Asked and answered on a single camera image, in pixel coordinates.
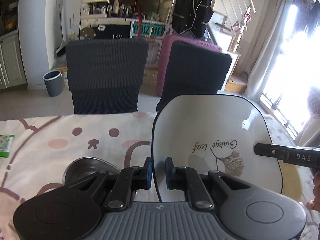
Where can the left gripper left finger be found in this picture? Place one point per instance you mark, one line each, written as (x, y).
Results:
(127, 182)

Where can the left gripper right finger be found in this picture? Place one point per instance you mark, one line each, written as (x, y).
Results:
(188, 180)

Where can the white square ginkgo plate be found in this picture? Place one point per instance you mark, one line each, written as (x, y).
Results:
(212, 132)

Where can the right hand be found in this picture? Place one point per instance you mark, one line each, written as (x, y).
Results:
(315, 203)

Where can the round steel bowl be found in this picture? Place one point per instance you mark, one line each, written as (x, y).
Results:
(85, 166)

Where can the cartoon bear tablecloth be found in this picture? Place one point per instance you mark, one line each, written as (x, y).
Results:
(43, 147)

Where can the left dark chair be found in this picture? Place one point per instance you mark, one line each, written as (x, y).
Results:
(105, 75)

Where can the dark chair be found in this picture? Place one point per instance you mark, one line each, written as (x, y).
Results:
(193, 70)
(105, 75)

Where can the right dark chair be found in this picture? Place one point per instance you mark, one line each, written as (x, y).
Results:
(193, 70)

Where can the grey trash bin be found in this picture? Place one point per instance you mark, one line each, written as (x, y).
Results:
(53, 82)

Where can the green snack packet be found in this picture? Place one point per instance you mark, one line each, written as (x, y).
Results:
(6, 141)

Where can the teal poizon sign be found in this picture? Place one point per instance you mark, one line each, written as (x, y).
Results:
(148, 29)

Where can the beige curtain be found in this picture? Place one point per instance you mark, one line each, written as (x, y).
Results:
(264, 47)

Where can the kitchen cabinet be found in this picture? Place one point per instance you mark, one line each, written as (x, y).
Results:
(12, 71)

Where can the cluttered white shelf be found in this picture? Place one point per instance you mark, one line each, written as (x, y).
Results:
(113, 19)

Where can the black vest on hanger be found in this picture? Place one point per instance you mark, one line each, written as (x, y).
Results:
(192, 16)

